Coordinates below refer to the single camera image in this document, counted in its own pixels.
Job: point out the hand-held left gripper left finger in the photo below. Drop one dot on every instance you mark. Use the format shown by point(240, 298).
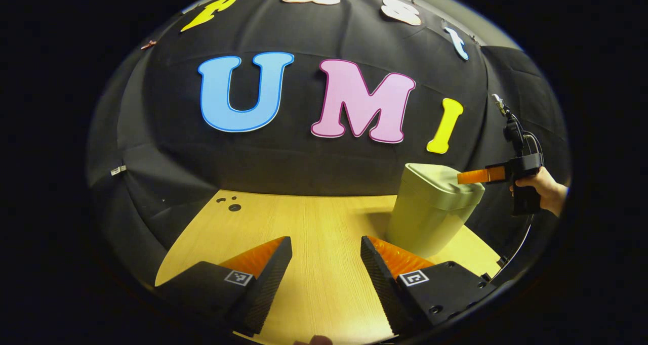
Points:
point(266, 289)

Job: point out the wooden desktop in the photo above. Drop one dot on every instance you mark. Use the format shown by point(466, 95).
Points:
point(324, 259)

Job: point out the red clip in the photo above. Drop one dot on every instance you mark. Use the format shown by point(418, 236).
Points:
point(149, 45)

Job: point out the pale green desktop garbage bin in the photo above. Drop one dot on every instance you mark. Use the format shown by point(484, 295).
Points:
point(430, 218)

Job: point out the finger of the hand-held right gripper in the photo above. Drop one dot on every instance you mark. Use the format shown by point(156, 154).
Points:
point(481, 176)

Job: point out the black backdrop cloth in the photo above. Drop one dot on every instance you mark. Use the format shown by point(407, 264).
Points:
point(304, 168)

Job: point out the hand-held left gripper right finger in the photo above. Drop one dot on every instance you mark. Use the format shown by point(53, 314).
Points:
point(385, 289)

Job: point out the white clip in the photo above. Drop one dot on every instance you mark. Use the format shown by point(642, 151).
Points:
point(118, 170)

